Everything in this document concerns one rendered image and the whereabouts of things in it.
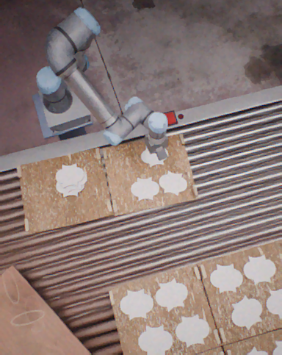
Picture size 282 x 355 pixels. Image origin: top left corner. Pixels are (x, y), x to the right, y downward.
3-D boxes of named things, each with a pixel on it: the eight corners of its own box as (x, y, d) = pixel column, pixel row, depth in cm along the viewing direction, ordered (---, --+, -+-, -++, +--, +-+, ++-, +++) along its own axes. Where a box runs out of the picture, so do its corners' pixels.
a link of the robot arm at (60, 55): (32, 45, 128) (120, 149, 147) (56, 25, 130) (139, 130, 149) (27, 49, 138) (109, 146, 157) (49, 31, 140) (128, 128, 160)
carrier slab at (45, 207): (18, 166, 186) (17, 165, 184) (99, 148, 189) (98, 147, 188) (28, 235, 175) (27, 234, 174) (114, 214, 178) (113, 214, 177)
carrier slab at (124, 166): (102, 149, 189) (102, 148, 187) (181, 134, 192) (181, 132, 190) (114, 216, 178) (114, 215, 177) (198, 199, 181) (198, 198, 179)
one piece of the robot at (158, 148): (155, 153, 156) (153, 166, 172) (174, 145, 158) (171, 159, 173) (143, 130, 160) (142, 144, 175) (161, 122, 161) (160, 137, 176)
